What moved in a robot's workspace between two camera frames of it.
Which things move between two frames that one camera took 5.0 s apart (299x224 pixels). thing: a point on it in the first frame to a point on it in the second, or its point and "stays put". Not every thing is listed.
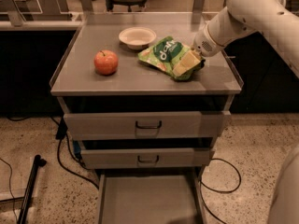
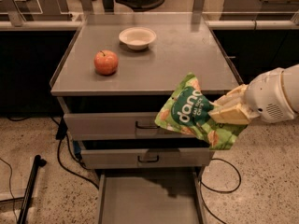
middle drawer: x=145 y=159 stays put
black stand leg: x=38 y=162 stays put
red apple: x=106 y=63 stays put
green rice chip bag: x=164 y=53 to x=186 y=111
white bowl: x=137 y=38 stays put
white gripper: x=204 y=46 to x=265 y=97
